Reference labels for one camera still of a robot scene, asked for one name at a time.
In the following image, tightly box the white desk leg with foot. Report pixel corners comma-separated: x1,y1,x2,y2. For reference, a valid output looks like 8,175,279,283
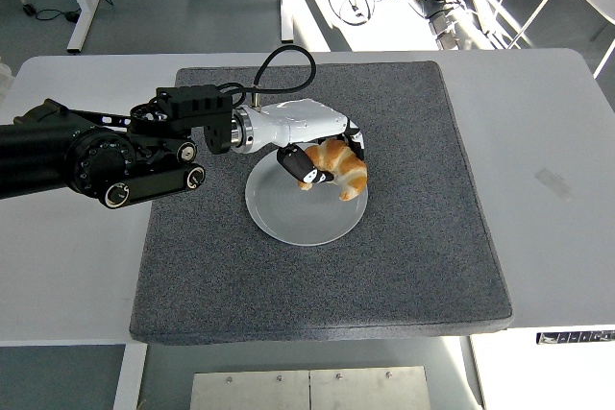
53,0,110,54

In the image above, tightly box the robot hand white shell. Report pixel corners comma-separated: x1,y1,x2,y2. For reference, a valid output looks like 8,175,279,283
247,99,369,186

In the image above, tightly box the white table leg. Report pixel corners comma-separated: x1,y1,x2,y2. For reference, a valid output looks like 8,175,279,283
111,343,148,410

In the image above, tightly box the golden croissant bread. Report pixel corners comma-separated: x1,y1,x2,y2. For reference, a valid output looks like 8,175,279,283
297,138,370,202

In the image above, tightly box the grey speckled square mat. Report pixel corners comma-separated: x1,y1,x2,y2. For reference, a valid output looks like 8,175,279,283
129,60,514,346

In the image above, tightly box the round pale grey plate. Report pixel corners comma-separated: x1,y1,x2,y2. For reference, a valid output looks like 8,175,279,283
244,153,370,246

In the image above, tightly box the grey metal plate with screws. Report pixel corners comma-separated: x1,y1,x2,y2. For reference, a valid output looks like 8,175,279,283
189,366,431,410

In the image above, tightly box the black power adapter with cable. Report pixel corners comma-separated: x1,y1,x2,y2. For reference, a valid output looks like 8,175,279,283
34,7,82,24

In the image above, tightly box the clear tape strip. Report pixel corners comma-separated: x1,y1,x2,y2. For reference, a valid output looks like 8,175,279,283
534,168,575,203

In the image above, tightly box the table height control panel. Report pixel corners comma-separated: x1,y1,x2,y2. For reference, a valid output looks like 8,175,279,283
536,330,615,347

